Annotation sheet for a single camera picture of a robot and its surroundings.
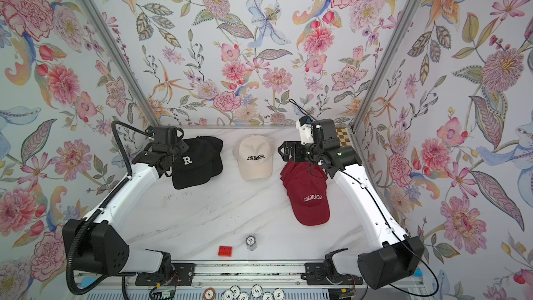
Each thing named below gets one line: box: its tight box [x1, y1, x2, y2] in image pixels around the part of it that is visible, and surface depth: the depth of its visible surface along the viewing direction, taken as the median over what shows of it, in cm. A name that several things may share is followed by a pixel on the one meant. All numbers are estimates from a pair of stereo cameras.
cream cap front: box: [232, 134, 275, 180], surface depth 103 cm
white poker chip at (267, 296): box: [261, 291, 275, 300], surface depth 72 cm
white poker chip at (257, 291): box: [250, 284, 264, 299], surface depth 73 cm
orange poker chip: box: [204, 286, 216, 300], surface depth 72 cm
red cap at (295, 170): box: [280, 157, 329, 180], surface depth 94 cm
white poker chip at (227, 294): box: [220, 289, 235, 300], surface depth 72 cm
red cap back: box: [280, 161, 331, 226], surface depth 90 cm
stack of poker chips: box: [245, 234, 258, 252], surface depth 78 cm
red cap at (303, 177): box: [280, 158, 328, 193], surface depth 92 cm
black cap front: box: [172, 137, 216, 190], surface depth 84 cm
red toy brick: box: [217, 245, 233, 257], surface depth 80 cm
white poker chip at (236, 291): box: [229, 284, 241, 300], surface depth 72 cm
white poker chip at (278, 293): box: [272, 287, 286, 300], surface depth 72 cm
